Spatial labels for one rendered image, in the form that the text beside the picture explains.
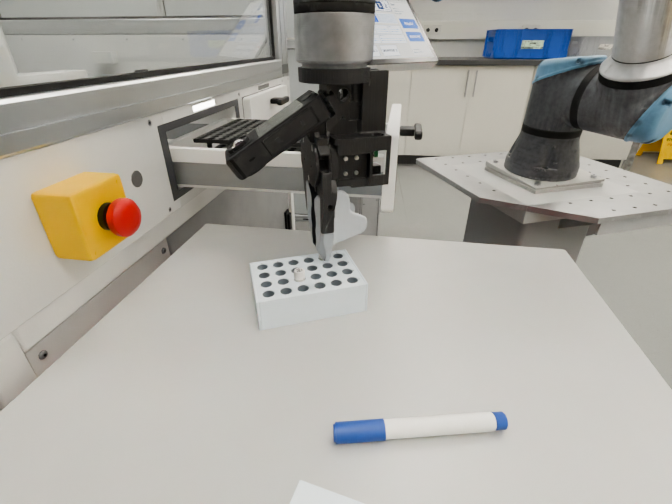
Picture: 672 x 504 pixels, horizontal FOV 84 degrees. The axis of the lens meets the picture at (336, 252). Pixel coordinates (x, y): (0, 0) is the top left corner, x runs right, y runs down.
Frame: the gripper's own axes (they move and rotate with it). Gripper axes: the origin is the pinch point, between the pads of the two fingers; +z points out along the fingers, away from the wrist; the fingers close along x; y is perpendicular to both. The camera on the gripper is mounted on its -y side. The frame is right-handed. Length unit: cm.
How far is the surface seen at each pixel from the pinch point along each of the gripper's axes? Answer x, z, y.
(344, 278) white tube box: -5.2, 1.4, 1.7
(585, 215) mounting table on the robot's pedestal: 7, 5, 52
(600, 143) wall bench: 213, 57, 313
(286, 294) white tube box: -6.3, 1.4, -5.2
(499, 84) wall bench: 249, 10, 223
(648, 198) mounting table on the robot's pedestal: 10, 5, 71
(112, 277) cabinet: 7.1, 3.8, -25.1
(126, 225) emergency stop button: -0.1, -6.0, -19.9
